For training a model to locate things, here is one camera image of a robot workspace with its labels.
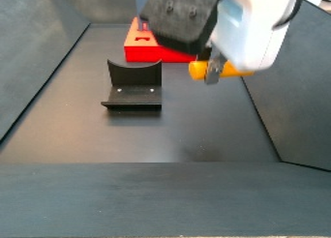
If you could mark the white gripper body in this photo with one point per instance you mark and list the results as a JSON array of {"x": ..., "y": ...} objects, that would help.
[{"x": 249, "y": 31}]

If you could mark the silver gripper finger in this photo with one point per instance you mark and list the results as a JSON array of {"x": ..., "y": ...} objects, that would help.
[{"x": 214, "y": 66}]

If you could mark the yellow oval cylinder peg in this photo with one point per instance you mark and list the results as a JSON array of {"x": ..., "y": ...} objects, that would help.
[{"x": 197, "y": 70}]

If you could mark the red foam shape board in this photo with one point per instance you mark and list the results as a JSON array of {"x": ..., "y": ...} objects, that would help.
[{"x": 142, "y": 49}]

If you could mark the black curved cradle fixture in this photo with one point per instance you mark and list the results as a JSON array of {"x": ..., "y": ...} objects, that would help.
[{"x": 134, "y": 86}]

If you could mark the blue rectangular forked peg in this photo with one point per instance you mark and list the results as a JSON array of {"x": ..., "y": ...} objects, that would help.
[{"x": 140, "y": 4}]

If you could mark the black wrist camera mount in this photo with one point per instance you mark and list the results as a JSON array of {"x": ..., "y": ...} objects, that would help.
[{"x": 181, "y": 23}]

